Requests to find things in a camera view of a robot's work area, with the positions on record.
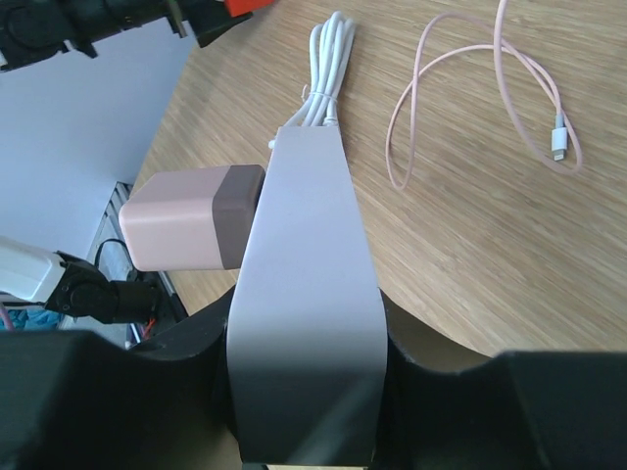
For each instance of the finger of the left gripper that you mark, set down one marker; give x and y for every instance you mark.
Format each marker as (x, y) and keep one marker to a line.
(210, 23)

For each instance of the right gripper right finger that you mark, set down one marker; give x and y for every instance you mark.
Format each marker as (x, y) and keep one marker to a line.
(446, 406)

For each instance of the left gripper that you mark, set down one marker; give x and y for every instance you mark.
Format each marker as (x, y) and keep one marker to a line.
(35, 31)

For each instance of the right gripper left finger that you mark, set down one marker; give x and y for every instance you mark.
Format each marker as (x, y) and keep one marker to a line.
(73, 400)

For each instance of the red cube socket adapter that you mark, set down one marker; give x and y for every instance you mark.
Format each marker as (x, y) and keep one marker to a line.
(238, 8)

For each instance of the white power strip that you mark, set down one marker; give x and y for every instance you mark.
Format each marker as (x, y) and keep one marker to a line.
(306, 343)

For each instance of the pink small charger plug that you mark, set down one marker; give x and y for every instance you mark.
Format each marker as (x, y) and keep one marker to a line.
(193, 219)

